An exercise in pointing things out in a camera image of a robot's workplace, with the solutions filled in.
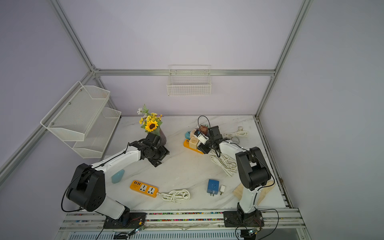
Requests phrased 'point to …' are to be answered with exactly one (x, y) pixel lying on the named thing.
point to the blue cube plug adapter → (213, 187)
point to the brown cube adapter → (204, 129)
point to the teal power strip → (187, 135)
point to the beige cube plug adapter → (193, 142)
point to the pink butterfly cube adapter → (192, 134)
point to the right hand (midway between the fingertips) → (202, 145)
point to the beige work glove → (238, 192)
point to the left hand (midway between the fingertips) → (166, 157)
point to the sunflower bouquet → (151, 121)
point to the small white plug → (222, 190)
